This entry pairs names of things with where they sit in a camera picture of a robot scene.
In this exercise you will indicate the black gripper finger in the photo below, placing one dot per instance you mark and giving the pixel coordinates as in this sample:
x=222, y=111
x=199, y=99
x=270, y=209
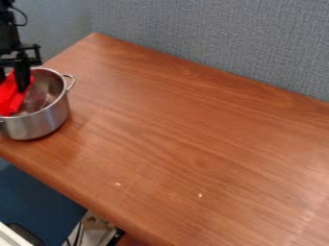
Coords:
x=3, y=76
x=23, y=75

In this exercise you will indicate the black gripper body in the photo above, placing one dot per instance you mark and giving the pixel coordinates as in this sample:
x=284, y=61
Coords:
x=14, y=50

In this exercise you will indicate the red rectangular block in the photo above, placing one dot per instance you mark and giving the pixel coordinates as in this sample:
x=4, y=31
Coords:
x=12, y=98

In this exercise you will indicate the stainless steel pot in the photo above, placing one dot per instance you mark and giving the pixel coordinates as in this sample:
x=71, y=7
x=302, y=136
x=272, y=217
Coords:
x=44, y=110

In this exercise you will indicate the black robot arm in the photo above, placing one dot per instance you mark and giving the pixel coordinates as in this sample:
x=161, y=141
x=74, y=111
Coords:
x=8, y=11

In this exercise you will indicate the white object at corner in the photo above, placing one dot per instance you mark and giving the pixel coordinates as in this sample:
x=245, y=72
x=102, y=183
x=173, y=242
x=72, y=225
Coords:
x=8, y=237

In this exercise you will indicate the metal table leg frame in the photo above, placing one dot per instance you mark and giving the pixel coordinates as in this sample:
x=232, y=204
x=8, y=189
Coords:
x=94, y=232

